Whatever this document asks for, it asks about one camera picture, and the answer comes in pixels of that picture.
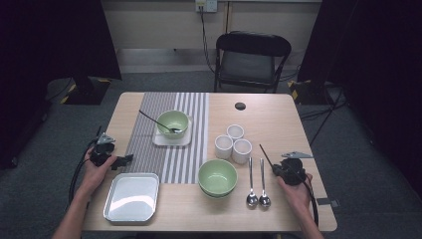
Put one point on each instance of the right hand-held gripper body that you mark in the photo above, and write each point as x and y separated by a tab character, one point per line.
292	171

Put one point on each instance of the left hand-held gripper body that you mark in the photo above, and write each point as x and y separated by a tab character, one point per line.
102	153

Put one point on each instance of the single black chopstick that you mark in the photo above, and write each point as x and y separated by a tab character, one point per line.
266	154

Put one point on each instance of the white square plate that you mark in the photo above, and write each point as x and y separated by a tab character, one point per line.
159	141
132	195

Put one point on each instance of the metal spoon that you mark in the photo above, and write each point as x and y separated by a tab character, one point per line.
252	200
264	200
175	130

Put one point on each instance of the green bowl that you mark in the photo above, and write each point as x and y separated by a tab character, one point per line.
217	176
215	197
170	119

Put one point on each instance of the person's left hand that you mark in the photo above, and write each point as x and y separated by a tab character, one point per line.
94	177

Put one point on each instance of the person's right hand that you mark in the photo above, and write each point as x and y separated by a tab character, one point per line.
300	195

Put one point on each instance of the small black floor object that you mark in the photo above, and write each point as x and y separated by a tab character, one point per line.
99	130

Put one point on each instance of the white ribbed cup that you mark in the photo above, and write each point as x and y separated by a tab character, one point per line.
235	132
242	152
223	146

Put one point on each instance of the dark grey tape strip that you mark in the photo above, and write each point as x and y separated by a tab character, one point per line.
328	201

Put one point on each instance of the black stand base striped tape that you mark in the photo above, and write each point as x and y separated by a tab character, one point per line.
312	96
86	96

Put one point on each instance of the grey striped placemat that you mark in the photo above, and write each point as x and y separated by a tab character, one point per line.
185	159

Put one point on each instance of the black folding chair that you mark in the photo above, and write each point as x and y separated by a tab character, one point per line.
252	45

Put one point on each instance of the dark curtain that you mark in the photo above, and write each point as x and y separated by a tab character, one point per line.
381	66
49	40

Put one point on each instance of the thin vertical wall pipe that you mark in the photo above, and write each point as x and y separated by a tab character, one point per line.
228	16

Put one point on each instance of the white wall socket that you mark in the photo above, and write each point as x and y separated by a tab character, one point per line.
209	6

